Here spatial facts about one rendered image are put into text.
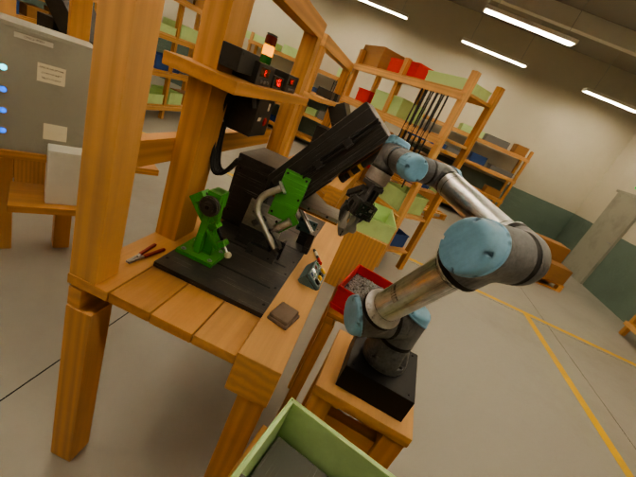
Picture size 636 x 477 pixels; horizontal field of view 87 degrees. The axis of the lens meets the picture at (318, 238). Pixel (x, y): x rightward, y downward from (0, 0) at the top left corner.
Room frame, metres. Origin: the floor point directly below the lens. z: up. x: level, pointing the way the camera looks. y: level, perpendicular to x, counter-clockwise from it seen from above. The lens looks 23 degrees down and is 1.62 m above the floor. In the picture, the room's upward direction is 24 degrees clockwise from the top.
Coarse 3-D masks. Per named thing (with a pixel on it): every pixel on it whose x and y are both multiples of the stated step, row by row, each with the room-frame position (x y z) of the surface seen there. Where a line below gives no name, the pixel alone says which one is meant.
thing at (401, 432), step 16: (336, 336) 1.05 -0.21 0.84; (352, 336) 1.08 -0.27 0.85; (336, 352) 0.96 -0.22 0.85; (336, 368) 0.88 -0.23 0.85; (320, 384) 0.79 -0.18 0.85; (336, 400) 0.77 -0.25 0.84; (352, 400) 0.78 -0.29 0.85; (368, 416) 0.75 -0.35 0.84; (384, 416) 0.77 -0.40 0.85; (384, 432) 0.75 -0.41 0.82; (400, 432) 0.75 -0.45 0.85
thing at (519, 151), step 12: (432, 120) 9.53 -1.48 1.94; (408, 132) 9.63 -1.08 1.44; (468, 132) 9.54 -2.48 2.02; (432, 144) 9.55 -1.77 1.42; (444, 144) 9.56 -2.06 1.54; (492, 144) 9.43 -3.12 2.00; (504, 144) 9.44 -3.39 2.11; (516, 144) 9.61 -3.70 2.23; (456, 156) 9.44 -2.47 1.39; (468, 156) 9.48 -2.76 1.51; (480, 156) 9.50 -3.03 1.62; (516, 156) 9.33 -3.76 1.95; (528, 156) 9.35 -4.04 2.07; (480, 168) 9.38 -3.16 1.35; (492, 168) 9.45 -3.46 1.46; (516, 168) 9.77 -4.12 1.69; (396, 180) 9.54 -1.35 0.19; (516, 180) 9.34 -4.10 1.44; (480, 192) 9.35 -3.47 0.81; (492, 192) 9.44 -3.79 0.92; (504, 192) 9.36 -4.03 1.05
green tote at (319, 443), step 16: (288, 416) 0.59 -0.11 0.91; (304, 416) 0.58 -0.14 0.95; (272, 432) 0.50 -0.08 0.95; (288, 432) 0.58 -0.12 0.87; (304, 432) 0.57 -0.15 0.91; (320, 432) 0.56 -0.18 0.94; (336, 432) 0.56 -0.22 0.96; (256, 448) 0.45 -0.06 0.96; (304, 448) 0.57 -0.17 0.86; (320, 448) 0.56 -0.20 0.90; (336, 448) 0.55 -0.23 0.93; (352, 448) 0.54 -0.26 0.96; (240, 464) 0.41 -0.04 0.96; (256, 464) 0.52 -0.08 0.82; (320, 464) 0.55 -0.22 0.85; (336, 464) 0.54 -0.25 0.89; (352, 464) 0.53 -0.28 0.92; (368, 464) 0.53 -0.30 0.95
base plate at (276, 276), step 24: (288, 240) 1.54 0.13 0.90; (168, 264) 0.97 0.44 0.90; (192, 264) 1.02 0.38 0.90; (216, 264) 1.08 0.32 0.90; (240, 264) 1.15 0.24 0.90; (264, 264) 1.23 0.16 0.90; (288, 264) 1.31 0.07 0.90; (216, 288) 0.95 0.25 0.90; (240, 288) 1.01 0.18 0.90; (264, 288) 1.07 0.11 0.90
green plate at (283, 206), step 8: (288, 168) 1.40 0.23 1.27; (288, 176) 1.39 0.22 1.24; (296, 176) 1.39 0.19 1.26; (288, 184) 1.38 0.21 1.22; (296, 184) 1.39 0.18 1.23; (304, 184) 1.39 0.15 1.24; (280, 192) 1.37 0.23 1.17; (288, 192) 1.38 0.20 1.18; (296, 192) 1.38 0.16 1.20; (304, 192) 1.38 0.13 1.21; (280, 200) 1.37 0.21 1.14; (288, 200) 1.37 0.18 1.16; (296, 200) 1.37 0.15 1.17; (272, 208) 1.35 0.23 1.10; (280, 208) 1.36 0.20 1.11; (288, 208) 1.36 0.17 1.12; (296, 208) 1.36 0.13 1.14; (280, 216) 1.35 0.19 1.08; (288, 216) 1.35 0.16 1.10
